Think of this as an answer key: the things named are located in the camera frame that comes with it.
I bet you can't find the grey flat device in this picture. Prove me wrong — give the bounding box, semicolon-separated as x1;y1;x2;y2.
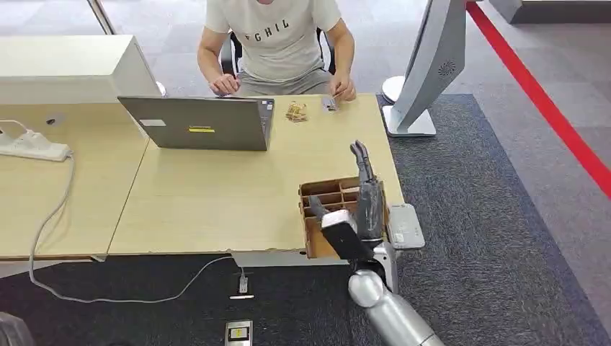
385;203;427;251

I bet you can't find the person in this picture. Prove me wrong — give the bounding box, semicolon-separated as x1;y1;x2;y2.
196;0;358;102

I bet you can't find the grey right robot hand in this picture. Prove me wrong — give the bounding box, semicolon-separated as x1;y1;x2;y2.
308;139;386;243

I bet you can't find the person's right hand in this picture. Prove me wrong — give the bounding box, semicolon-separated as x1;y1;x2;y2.
208;74;241;97

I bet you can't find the white thin cable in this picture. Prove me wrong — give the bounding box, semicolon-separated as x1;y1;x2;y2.
0;119;30;136

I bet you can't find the person's left hand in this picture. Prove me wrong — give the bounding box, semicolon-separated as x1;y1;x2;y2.
329;71;357;102

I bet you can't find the silver display on stand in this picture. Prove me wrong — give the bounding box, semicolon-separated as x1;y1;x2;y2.
381;0;468;139

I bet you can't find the metal pole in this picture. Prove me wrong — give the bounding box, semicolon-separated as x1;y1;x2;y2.
85;0;116;36

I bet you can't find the white power strip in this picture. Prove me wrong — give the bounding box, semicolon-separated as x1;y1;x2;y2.
0;130;73;163

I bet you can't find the grey laptop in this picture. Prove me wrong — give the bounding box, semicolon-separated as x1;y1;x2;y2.
117;96;277;152

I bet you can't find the white round base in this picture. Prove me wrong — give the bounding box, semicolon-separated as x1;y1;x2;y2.
380;74;406;104

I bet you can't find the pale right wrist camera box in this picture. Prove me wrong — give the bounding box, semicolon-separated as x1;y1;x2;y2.
320;209;374;262

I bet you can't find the grey power cable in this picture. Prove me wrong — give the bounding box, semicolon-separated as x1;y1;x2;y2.
27;154;236;305

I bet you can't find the wooden compartment box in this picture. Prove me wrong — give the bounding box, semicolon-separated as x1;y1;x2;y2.
299;177;391;260

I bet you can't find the red floor tape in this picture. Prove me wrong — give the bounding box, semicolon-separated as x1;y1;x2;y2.
465;0;611;200

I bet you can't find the metal floor socket plate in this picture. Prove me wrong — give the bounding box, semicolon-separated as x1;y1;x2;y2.
224;319;254;346

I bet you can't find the black office chair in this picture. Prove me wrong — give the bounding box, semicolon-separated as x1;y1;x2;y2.
220;26;337;80

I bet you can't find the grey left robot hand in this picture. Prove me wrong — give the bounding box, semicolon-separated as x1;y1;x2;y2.
0;312;35;346

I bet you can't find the dark grey carpet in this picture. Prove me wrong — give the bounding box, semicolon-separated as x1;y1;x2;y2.
0;93;611;346

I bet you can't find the white cabinet box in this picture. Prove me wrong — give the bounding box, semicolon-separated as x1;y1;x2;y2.
0;34;162;106

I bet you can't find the grey platform block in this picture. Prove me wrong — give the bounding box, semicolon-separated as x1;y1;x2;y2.
487;0;611;25

